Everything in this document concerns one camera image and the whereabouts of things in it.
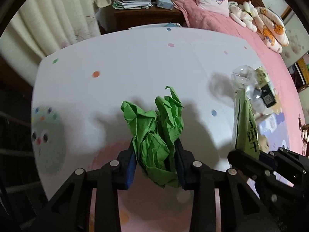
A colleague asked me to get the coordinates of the clear plastic wrapper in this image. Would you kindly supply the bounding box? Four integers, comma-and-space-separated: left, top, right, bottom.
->
231, 65, 266, 114

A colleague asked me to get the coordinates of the light blue tissue box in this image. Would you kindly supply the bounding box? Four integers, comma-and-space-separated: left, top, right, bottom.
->
156, 0, 174, 10

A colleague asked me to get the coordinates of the green paper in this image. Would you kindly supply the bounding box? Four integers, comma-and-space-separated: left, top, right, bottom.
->
121, 86, 184, 188

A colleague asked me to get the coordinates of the dark green tea box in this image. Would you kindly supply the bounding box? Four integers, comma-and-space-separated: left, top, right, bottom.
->
255, 67, 276, 108

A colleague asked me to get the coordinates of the green snack bag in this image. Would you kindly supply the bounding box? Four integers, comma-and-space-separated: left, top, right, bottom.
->
233, 89, 260, 160

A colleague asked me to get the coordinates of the bee plush toy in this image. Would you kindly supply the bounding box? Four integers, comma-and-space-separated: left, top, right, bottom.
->
243, 1, 258, 32

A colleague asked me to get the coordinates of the rolled bear print quilt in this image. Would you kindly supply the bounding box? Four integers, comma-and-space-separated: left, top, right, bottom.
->
254, 6, 289, 53

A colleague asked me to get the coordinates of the wooden nightstand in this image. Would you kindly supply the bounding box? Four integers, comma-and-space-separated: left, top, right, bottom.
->
96, 6, 184, 34

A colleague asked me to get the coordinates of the small brown box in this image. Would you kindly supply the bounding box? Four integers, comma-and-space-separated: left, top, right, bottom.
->
258, 135, 270, 154

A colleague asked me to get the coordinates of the white plush rabbit toy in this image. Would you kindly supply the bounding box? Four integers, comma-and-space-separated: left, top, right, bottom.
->
228, 2, 247, 28

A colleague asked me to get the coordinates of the cream curtain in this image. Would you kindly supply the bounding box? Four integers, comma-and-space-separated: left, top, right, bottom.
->
1, 0, 101, 85

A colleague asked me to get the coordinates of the pink bed blanket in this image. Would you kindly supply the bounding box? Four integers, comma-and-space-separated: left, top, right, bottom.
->
175, 0, 305, 154

